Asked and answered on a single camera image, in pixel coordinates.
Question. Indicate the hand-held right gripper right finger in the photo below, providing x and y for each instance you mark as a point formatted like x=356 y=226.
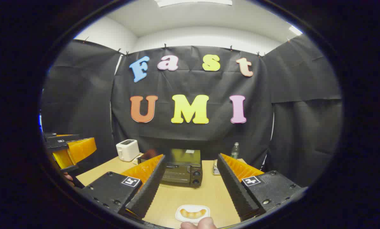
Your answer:
x=232 y=187

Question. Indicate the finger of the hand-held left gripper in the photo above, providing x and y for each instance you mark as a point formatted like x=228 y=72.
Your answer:
x=62 y=159
x=81 y=149

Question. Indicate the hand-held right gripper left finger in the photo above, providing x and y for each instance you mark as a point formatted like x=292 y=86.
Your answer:
x=150 y=187

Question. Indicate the black electric oven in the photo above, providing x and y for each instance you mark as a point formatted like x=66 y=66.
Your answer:
x=183 y=170

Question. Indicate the golden bread roll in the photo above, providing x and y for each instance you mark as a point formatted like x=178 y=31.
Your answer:
x=193 y=213

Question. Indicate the clear ribbed container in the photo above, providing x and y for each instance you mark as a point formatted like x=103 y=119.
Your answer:
x=216 y=168

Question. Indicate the clear plastic water bottle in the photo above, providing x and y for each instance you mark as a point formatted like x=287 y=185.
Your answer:
x=235 y=151

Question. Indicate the white toaster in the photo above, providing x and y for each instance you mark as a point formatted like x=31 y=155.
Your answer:
x=127 y=149

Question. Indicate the white oval plate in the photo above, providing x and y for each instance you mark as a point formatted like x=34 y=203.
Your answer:
x=184 y=218

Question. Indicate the black backdrop cloth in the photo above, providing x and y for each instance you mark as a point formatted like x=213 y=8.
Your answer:
x=193 y=82

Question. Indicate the small ceiling light panel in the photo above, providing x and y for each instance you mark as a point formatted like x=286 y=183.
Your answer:
x=295 y=30

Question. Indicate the long ceiling light panel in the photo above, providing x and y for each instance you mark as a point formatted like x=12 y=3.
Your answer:
x=193 y=2

